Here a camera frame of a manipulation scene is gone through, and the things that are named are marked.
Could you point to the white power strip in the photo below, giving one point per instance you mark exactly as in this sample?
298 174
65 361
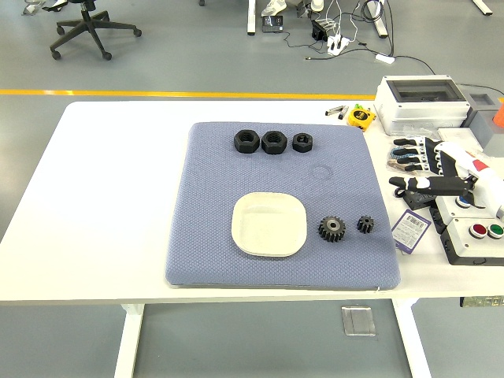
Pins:
338 44

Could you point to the small black hex nut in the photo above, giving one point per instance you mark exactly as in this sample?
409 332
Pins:
302 142

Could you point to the small black gear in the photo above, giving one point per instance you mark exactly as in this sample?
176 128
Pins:
365 224

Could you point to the large black gear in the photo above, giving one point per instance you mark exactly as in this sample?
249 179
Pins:
332 229

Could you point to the yellow tape measure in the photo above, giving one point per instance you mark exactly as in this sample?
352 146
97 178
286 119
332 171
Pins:
360 119

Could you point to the grey electrical enclosure box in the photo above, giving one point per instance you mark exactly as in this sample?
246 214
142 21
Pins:
421 112

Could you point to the clear floor plate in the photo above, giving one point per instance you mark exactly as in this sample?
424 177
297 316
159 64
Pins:
358 321

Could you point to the white background desk leg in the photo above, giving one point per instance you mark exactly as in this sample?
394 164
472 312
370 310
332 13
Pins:
380 23
251 17
483 7

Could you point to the small green item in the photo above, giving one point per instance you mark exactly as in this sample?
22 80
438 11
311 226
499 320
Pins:
358 106

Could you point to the large black hex nut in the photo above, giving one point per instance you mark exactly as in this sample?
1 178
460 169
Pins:
275 142
246 141

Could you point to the small black silver tool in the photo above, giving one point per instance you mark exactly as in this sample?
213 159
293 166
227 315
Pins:
343 112
332 111

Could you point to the blue-grey textured mat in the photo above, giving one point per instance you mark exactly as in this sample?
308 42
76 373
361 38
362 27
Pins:
275 173

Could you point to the orange block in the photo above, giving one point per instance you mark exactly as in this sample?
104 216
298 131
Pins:
499 116

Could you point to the green circuit board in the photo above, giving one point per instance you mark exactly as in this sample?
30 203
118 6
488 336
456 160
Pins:
482 302

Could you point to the purple labelled packet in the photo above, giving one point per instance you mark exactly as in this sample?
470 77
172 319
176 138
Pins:
410 230

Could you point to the clear bag of blue resistors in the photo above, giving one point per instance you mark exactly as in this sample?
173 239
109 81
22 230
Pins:
392 162

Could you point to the black desk phone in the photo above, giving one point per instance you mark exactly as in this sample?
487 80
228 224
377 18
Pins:
272 23

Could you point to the small black display device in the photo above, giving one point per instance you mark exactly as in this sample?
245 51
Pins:
417 200

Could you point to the black office chair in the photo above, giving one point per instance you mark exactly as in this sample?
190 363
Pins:
88 23

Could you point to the grey stepped fixture block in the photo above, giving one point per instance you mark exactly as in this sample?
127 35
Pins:
482 118

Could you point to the white power adapter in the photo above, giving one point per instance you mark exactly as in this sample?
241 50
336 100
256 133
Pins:
384 58

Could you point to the red green push-button box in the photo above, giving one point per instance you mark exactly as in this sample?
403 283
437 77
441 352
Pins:
460 244

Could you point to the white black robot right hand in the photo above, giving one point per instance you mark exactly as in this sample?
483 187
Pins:
453 151

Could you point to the white square plate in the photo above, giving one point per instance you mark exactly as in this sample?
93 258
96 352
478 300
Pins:
269 224

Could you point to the black power adapter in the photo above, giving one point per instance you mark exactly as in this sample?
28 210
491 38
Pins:
318 30

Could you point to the white table leg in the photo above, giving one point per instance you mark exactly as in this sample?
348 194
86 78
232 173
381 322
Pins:
411 338
128 342

